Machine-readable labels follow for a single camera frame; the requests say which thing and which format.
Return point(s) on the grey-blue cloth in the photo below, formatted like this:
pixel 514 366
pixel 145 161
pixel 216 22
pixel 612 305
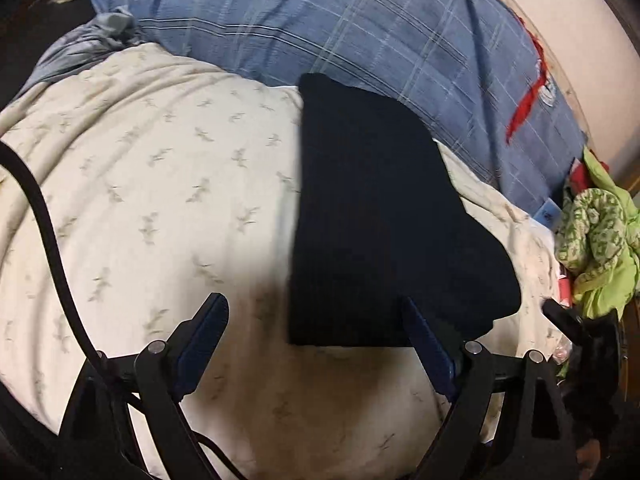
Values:
pixel 85 45

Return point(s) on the small red packet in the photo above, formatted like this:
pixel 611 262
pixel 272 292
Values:
pixel 565 287

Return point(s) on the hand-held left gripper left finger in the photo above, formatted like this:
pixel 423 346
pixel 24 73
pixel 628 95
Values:
pixel 200 345

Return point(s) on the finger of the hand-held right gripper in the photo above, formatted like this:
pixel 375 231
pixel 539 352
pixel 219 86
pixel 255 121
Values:
pixel 561 316

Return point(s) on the person's right hand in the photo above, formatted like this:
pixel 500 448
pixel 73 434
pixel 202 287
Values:
pixel 591 460

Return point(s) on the red cloth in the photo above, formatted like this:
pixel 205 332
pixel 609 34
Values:
pixel 581 172

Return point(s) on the small blue packet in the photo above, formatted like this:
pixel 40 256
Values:
pixel 547 214

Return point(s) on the blue plaid pillow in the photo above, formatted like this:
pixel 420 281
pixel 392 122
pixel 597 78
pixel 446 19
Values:
pixel 350 25

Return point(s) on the dark navy garment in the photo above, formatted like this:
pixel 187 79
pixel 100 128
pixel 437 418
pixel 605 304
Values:
pixel 375 210

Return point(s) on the green patterned cloth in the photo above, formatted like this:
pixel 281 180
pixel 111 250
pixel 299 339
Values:
pixel 600 240

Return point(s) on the cream floral bedsheet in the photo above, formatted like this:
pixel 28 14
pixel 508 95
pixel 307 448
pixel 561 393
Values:
pixel 150 185

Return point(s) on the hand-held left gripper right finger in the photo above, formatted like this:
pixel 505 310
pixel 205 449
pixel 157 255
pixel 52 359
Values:
pixel 430 350

